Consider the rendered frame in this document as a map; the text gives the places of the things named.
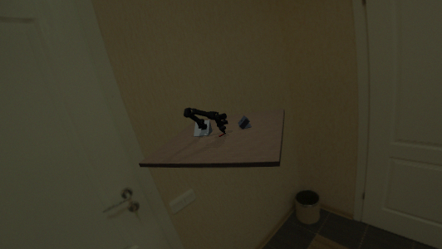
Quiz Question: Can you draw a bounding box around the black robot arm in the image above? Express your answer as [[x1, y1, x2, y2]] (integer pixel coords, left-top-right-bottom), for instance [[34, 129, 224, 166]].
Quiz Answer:
[[184, 108, 228, 130]]

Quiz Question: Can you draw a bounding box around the dark grey panel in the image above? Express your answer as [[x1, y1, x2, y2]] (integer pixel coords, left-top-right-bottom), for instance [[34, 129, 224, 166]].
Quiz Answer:
[[238, 116, 252, 129]]

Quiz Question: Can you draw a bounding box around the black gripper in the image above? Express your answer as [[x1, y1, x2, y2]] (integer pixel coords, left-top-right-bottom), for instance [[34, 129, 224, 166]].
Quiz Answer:
[[216, 120, 226, 134]]

